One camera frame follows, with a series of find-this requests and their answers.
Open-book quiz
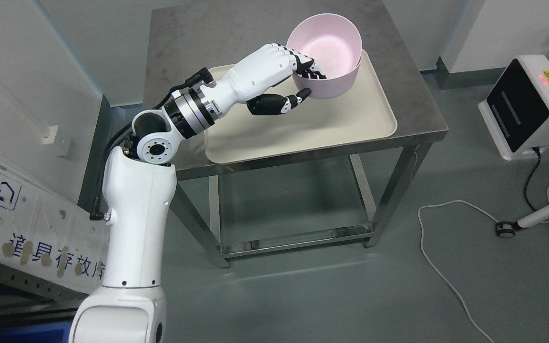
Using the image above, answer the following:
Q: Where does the white floor cable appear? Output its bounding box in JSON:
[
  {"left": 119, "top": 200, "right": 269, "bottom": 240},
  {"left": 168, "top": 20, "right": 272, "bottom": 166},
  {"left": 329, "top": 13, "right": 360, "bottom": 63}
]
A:
[{"left": 417, "top": 183, "right": 549, "bottom": 343}]

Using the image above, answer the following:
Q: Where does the beige plastic tray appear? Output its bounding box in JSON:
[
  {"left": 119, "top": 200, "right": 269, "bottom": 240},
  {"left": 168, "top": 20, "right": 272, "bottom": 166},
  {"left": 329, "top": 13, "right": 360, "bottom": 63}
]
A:
[{"left": 204, "top": 51, "right": 398, "bottom": 164}]

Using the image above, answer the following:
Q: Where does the white stand leg with caster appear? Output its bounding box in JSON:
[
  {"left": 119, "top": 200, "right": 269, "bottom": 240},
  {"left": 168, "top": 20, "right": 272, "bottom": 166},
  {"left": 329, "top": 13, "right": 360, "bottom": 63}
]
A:
[{"left": 495, "top": 205, "right": 549, "bottom": 237}]

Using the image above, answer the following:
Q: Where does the white black box device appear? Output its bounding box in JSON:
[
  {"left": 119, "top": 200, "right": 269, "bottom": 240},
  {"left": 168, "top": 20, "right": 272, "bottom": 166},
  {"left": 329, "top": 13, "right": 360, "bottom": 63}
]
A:
[{"left": 478, "top": 54, "right": 549, "bottom": 161}]

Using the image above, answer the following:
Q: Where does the blue bin bottom left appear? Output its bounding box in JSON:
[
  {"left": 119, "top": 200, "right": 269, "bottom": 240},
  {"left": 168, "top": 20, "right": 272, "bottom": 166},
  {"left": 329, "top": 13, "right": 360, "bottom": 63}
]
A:
[{"left": 0, "top": 322, "right": 71, "bottom": 343}]

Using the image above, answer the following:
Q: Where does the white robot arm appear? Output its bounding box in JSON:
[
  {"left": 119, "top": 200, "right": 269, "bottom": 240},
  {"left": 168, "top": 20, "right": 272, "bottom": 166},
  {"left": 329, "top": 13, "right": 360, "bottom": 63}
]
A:
[{"left": 68, "top": 68, "right": 217, "bottom": 343}]

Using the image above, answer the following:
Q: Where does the black power cable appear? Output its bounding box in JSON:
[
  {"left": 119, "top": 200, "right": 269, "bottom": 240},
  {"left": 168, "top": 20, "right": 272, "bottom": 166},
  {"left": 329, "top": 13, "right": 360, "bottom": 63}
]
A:
[{"left": 522, "top": 147, "right": 549, "bottom": 219}]

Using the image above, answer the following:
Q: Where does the stainless steel table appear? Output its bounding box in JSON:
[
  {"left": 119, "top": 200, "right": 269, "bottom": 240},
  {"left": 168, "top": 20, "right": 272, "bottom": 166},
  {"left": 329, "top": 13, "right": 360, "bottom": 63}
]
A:
[{"left": 143, "top": 0, "right": 448, "bottom": 268}]

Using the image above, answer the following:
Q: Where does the white wall socket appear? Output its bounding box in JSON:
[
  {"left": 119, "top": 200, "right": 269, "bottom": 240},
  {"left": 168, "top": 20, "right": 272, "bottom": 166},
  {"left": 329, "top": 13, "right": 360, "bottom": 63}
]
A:
[{"left": 42, "top": 125, "right": 72, "bottom": 157}]

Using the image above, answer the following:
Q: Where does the white printed sign panel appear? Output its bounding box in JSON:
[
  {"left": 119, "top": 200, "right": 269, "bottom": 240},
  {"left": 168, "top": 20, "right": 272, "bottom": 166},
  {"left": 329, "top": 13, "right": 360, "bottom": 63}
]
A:
[{"left": 0, "top": 157, "right": 109, "bottom": 293}]

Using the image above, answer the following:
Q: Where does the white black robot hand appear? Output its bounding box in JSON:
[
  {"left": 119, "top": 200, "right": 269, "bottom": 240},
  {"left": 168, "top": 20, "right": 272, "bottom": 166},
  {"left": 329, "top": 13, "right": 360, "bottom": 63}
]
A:
[{"left": 200, "top": 43, "right": 327, "bottom": 119}]

